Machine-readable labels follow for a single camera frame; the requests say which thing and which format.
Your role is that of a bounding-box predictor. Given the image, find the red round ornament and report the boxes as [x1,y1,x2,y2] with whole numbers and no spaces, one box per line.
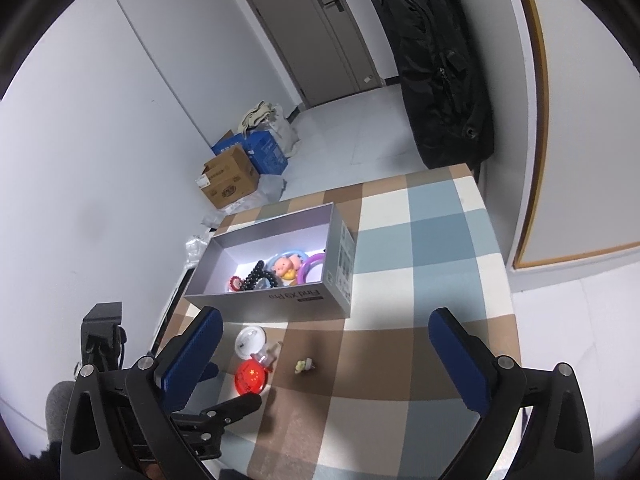
[233,360,269,396]

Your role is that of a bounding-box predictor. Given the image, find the clear pacifier bottle charm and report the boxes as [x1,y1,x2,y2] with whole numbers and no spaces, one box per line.
[250,341,282,372]

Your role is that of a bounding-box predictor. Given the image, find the white round lid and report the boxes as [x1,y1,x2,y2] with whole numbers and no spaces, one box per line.
[234,325,267,361]

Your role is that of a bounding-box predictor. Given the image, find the small yellow green trinket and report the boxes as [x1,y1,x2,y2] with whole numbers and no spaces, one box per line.
[294,358,316,375]

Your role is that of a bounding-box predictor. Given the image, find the black bead bracelet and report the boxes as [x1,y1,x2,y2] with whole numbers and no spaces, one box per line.
[240,259,280,292]

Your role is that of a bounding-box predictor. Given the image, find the pink pig toy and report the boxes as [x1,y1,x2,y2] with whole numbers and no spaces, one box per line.
[271,254,307,282]

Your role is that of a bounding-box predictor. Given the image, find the checkered table mat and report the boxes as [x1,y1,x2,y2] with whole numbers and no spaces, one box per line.
[154,162,524,480]

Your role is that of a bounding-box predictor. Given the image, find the white plastic packaging bag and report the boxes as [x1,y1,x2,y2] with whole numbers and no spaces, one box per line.
[184,210,226,269]

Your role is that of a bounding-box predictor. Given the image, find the grey cardboard box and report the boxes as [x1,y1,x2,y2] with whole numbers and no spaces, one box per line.
[186,204,356,324]

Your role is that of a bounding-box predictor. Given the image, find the brown cardboard box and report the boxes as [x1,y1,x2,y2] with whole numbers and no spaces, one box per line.
[196,144,259,209]

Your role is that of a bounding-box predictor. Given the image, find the blue cardboard box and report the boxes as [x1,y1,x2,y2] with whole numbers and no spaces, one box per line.
[212,130,288,176]

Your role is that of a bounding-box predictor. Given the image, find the beige cloth bag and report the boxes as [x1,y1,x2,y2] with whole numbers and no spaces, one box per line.
[238,101,299,158]

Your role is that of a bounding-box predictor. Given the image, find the black large bag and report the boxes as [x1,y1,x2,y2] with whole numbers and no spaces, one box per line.
[381,0,495,172]

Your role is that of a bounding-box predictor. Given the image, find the grey door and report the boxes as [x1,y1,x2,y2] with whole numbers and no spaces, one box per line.
[247,0,382,107]

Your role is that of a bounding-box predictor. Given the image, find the blue plastic ring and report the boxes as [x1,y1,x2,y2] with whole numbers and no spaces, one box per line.
[264,246,306,271]

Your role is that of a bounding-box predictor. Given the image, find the purple plastic ring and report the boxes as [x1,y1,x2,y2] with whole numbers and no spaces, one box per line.
[297,251,328,285]

